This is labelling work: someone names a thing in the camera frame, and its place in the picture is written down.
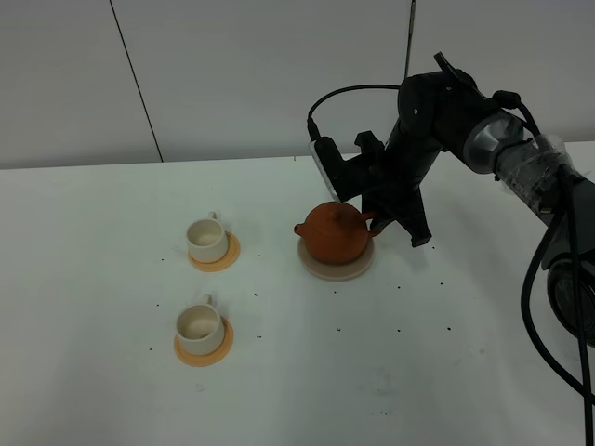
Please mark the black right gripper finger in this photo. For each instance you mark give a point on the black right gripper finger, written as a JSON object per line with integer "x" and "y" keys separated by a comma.
{"x": 409, "y": 212}
{"x": 381, "y": 205}

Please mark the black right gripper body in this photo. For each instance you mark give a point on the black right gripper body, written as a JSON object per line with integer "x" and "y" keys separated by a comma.
{"x": 433, "y": 116}

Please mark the brown clay teapot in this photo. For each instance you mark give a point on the brown clay teapot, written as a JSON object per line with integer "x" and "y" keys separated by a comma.
{"x": 336, "y": 233}

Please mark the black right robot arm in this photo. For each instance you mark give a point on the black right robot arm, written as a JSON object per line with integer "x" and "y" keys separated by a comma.
{"x": 504, "y": 141}

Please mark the beige round teapot coaster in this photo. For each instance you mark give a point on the beige round teapot coaster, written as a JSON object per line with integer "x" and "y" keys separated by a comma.
{"x": 336, "y": 273}

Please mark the far orange saucer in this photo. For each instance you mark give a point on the far orange saucer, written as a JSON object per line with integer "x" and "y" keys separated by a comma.
{"x": 232, "y": 254}

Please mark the orange saucer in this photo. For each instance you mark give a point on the orange saucer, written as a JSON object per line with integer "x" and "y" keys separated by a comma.
{"x": 213, "y": 357}
{"x": 232, "y": 254}

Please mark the far white teacup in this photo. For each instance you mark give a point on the far white teacup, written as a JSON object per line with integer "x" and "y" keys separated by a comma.
{"x": 207, "y": 240}

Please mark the white teacup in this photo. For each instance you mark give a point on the white teacup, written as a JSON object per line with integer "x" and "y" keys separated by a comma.
{"x": 199, "y": 327}
{"x": 207, "y": 240}

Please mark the near white teacup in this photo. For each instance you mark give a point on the near white teacup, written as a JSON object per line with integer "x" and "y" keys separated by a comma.
{"x": 199, "y": 327}

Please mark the near orange saucer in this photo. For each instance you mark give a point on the near orange saucer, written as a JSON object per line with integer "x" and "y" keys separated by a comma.
{"x": 213, "y": 357}

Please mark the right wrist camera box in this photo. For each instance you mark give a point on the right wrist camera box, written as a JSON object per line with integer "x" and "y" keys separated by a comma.
{"x": 344, "y": 178}

